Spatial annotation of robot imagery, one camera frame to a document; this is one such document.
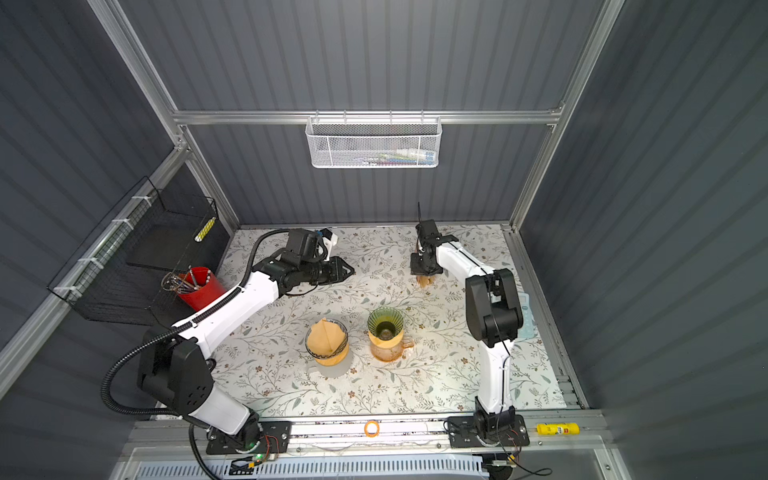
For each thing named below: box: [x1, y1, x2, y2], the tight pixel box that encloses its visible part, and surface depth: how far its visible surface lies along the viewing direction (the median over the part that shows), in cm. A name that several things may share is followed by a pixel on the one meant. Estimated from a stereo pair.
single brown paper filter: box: [307, 317, 346, 356], surface depth 79 cm
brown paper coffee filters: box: [416, 275, 433, 288], surface depth 103 cm
